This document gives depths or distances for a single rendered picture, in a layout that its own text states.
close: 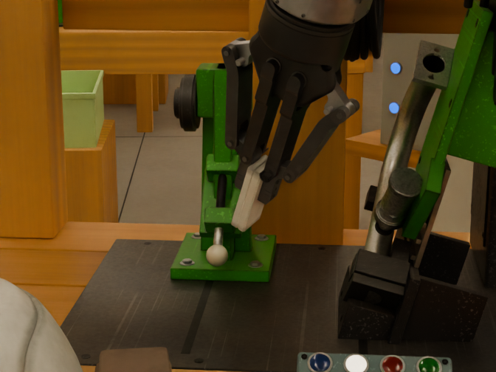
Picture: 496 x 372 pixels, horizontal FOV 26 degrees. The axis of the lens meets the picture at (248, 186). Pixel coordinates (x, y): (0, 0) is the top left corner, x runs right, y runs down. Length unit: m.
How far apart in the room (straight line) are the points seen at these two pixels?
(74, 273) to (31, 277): 0.06
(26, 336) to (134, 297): 0.73
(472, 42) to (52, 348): 0.65
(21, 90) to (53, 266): 0.26
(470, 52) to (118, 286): 0.55
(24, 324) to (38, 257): 0.95
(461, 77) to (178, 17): 0.59
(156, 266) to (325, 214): 0.28
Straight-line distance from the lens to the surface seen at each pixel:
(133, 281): 1.41
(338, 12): 0.83
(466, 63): 1.16
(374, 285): 1.21
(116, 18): 1.64
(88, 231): 1.68
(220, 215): 1.37
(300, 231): 1.59
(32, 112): 1.61
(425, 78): 1.23
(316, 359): 1.06
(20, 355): 0.62
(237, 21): 1.62
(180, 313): 1.31
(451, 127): 1.17
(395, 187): 1.17
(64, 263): 1.55
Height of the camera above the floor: 1.40
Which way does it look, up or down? 16 degrees down
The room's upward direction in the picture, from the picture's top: straight up
